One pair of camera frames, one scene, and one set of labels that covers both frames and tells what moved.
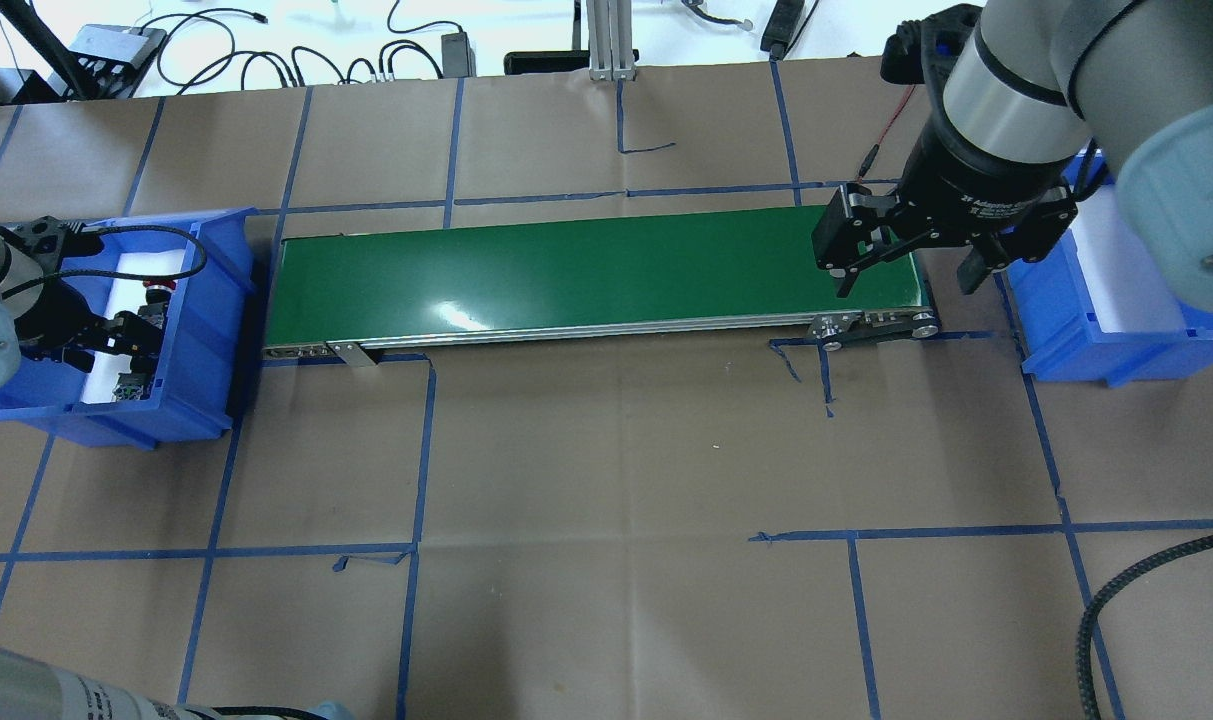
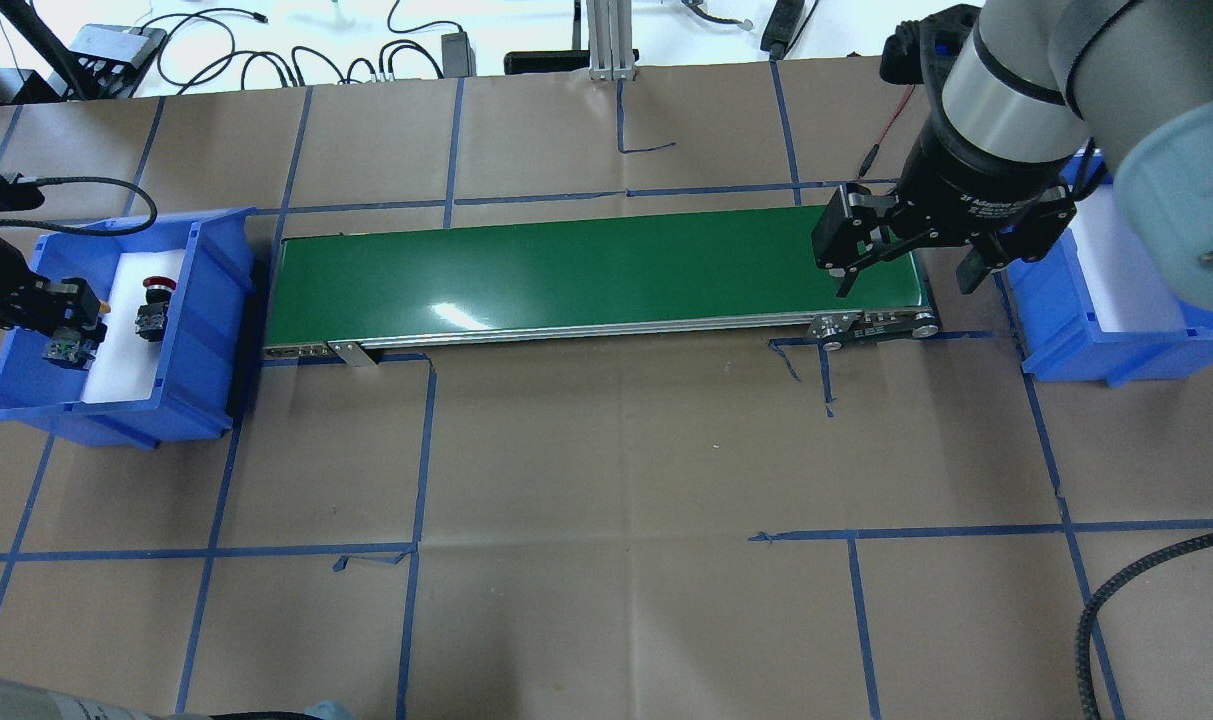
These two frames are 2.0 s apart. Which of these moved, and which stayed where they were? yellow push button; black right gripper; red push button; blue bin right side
Moved: yellow push button
Stayed: blue bin right side; black right gripper; red push button
